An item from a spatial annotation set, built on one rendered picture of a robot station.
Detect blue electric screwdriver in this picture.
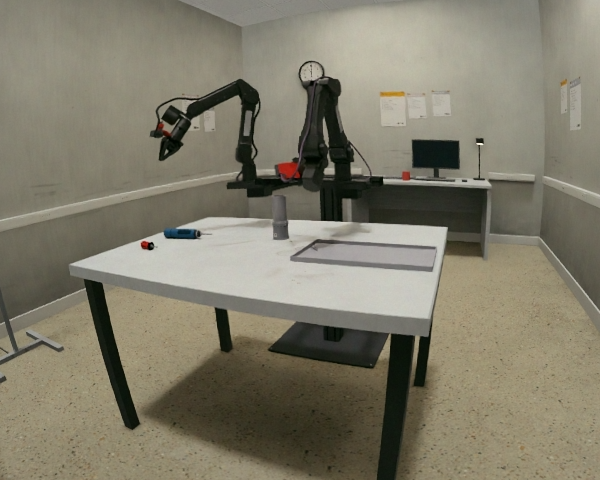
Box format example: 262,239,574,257
164,228,212,239

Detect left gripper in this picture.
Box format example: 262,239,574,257
278,157,305,186

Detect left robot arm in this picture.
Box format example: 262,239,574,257
298,79,370,192

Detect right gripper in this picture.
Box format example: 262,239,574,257
156,123,185,161

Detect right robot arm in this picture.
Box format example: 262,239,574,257
161,79,259,185

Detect red screwdriver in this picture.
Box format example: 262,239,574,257
141,241,158,250

